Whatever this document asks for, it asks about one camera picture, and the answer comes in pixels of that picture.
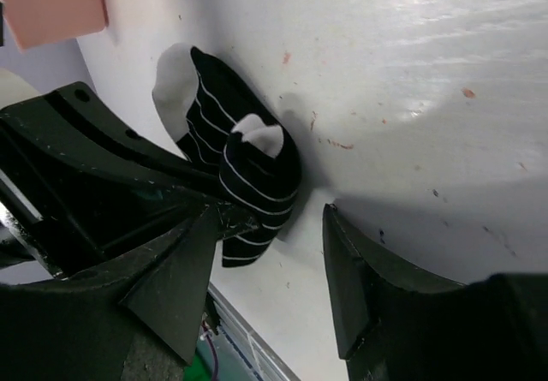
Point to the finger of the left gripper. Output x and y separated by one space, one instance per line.
74 111
72 205

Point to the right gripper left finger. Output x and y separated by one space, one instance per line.
135 317

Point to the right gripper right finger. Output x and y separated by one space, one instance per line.
396 321

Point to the black white striped ankle sock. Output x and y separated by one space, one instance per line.
223 128

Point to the pink compartment organizer tray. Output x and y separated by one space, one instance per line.
39 22

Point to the aluminium table front rail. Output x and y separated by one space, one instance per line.
232 349

